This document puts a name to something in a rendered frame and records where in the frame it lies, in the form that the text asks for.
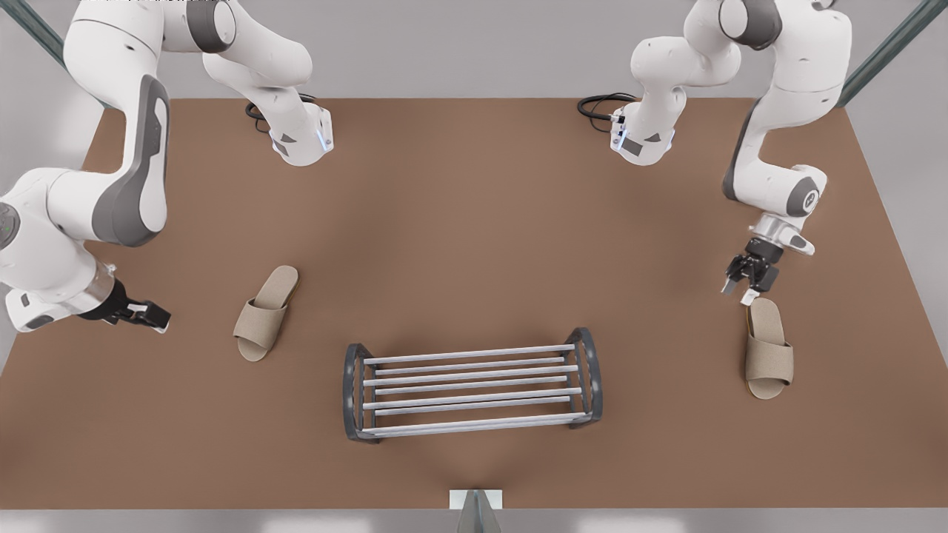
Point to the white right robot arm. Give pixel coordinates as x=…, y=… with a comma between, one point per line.
x=133, y=185

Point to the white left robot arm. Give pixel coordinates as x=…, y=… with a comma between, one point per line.
x=785, y=89

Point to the grey metal shoe rack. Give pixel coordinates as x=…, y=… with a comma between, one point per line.
x=474, y=385

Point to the beige open-toe slipper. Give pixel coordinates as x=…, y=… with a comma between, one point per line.
x=263, y=320
x=769, y=355

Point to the silver frame post with foot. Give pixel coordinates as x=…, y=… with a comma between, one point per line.
x=475, y=511

